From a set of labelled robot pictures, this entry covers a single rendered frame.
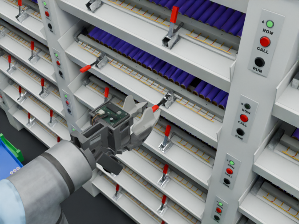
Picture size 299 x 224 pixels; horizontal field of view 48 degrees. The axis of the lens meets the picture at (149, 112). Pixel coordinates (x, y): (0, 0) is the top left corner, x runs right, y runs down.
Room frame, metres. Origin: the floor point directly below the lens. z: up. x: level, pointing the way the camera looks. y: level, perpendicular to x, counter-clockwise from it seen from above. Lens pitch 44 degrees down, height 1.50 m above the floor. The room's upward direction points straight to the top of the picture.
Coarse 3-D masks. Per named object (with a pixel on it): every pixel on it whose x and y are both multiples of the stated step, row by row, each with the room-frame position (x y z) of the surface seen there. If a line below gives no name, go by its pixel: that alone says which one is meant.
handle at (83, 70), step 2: (96, 58) 0.85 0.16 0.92; (98, 60) 0.85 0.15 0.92; (94, 62) 0.84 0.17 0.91; (96, 62) 0.84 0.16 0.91; (98, 62) 0.84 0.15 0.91; (90, 64) 0.83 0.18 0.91; (92, 64) 0.83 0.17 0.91; (94, 64) 0.83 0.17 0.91; (86, 66) 0.82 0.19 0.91; (88, 66) 0.82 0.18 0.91; (90, 66) 0.82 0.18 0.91; (92, 66) 0.82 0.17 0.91; (82, 68) 0.81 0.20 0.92; (84, 68) 0.81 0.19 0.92; (86, 68) 0.81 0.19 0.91; (88, 68) 0.81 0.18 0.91; (80, 70) 0.80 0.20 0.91; (82, 70) 0.80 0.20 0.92; (84, 70) 0.80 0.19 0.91; (86, 70) 0.81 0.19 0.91; (82, 72) 0.79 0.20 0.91
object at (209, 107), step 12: (84, 36) 0.96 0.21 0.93; (84, 48) 0.93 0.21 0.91; (96, 48) 0.91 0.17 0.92; (108, 48) 0.89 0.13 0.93; (120, 60) 0.83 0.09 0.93; (144, 72) 0.77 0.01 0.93; (168, 84) 0.71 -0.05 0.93; (180, 96) 0.68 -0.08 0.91; (192, 96) 0.66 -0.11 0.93; (204, 108) 0.63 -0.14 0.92; (216, 108) 0.62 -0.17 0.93
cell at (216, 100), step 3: (222, 90) 0.67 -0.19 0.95; (219, 93) 0.66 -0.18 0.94; (222, 93) 0.66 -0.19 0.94; (225, 93) 0.66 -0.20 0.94; (216, 96) 0.66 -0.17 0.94; (219, 96) 0.65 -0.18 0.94; (222, 96) 0.65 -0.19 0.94; (216, 99) 0.65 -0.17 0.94; (219, 99) 0.65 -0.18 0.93; (216, 102) 0.64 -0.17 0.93; (219, 102) 0.64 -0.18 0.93
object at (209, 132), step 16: (80, 32) 0.98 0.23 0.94; (64, 48) 0.94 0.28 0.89; (80, 48) 0.94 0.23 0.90; (80, 64) 0.91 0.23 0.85; (112, 80) 0.79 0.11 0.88; (128, 80) 0.78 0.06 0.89; (144, 80) 0.77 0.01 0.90; (144, 96) 0.71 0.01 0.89; (160, 96) 0.70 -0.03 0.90; (176, 112) 0.64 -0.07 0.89; (192, 112) 0.64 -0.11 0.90; (192, 128) 0.60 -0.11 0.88; (208, 128) 0.58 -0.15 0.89
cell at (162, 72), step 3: (168, 63) 0.79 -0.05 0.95; (165, 66) 0.78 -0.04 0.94; (168, 66) 0.78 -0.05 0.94; (162, 69) 0.77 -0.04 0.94; (165, 69) 0.77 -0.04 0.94; (168, 69) 0.78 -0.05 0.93; (159, 72) 0.77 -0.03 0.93; (162, 72) 0.76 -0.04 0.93; (165, 72) 0.77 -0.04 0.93; (162, 75) 0.76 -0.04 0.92
